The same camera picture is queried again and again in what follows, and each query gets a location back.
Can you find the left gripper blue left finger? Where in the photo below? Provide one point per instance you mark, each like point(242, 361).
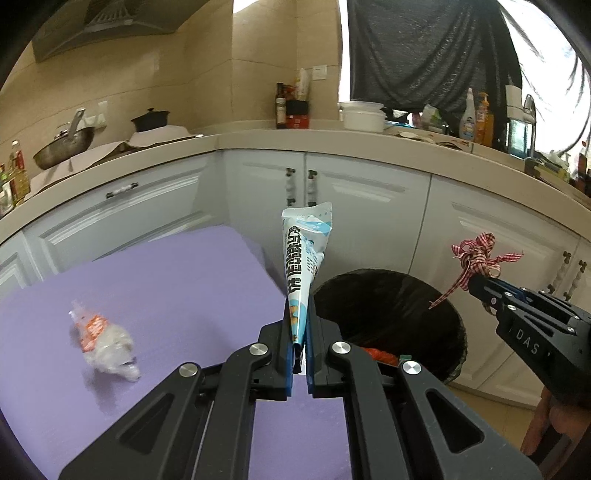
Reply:
point(287, 351)

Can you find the red plastic bag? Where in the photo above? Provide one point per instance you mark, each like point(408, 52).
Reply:
point(383, 357)

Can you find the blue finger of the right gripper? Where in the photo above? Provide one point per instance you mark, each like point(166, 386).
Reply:
point(501, 288)
point(478, 287)

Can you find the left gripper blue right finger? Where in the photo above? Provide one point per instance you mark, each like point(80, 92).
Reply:
point(310, 348)

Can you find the steel wok pan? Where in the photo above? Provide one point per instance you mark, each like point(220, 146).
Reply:
point(69, 141)

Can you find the dark window curtain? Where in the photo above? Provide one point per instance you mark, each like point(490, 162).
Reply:
point(409, 54)

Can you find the person right hand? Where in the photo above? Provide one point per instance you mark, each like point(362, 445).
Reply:
point(564, 419)

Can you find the cooking oil bottle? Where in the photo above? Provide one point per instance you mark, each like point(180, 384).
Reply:
point(19, 180)

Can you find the clear orange printed wrapper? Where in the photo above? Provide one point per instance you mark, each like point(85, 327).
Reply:
point(89, 325)

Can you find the red checkered ribbon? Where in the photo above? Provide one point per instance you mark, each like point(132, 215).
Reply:
point(475, 259)

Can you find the black trash bin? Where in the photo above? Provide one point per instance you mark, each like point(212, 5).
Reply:
point(389, 311)

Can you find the white spray bottle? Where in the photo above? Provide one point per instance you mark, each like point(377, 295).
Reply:
point(468, 120)

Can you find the clear plastic bag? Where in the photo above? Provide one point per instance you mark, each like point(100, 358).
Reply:
point(112, 353)

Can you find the steel range hood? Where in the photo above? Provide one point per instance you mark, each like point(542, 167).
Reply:
point(130, 27)

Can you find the purple tablecloth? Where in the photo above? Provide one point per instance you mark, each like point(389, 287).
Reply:
point(191, 297)

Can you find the chrome faucet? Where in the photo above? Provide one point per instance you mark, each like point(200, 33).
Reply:
point(520, 132)

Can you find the black clay pot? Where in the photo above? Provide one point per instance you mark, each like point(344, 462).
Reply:
point(150, 120)

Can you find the white corner cabinets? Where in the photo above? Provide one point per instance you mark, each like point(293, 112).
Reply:
point(385, 217)

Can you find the white lidded bowl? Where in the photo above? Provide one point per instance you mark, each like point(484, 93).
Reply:
point(363, 116)

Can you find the dark sauce bottle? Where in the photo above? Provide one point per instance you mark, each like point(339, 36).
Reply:
point(281, 107)

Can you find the orange soap bottle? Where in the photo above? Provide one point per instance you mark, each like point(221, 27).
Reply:
point(484, 121)

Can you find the blue white snack pouch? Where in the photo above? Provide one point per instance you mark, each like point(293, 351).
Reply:
point(305, 237)

